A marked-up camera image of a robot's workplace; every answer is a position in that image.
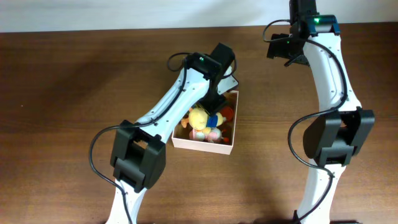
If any right black cable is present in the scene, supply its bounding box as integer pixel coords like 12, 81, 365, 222
262, 19, 349, 224

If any white cardboard box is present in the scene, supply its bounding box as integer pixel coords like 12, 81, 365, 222
172, 91, 239, 155

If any yellow plush duck toy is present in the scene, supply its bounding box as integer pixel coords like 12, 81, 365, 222
180, 108, 226, 134

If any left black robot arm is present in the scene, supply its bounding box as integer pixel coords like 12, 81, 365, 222
107, 43, 238, 223

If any orange round cage ball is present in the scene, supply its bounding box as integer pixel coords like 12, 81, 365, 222
220, 106, 234, 122

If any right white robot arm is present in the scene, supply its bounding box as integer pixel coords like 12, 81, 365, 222
264, 0, 375, 223

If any white duck pink hat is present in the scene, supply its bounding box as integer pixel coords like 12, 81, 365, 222
189, 128, 229, 144

